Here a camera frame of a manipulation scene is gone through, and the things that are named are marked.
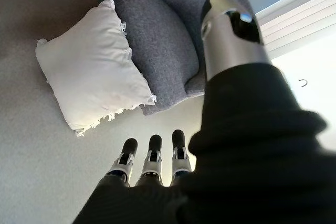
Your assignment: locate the right robot hand black glove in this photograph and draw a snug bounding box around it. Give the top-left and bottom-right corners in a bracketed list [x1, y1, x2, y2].
[73, 0, 336, 224]

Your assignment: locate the white fringed cushion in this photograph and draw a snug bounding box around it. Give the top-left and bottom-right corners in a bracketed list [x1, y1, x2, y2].
[35, 0, 158, 138]

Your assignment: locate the white slatted window blind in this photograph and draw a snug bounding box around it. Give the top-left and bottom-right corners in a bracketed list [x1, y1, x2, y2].
[254, 0, 336, 61]

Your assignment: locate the grey fabric armchair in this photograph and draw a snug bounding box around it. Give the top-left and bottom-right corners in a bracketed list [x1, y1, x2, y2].
[92, 0, 254, 116]

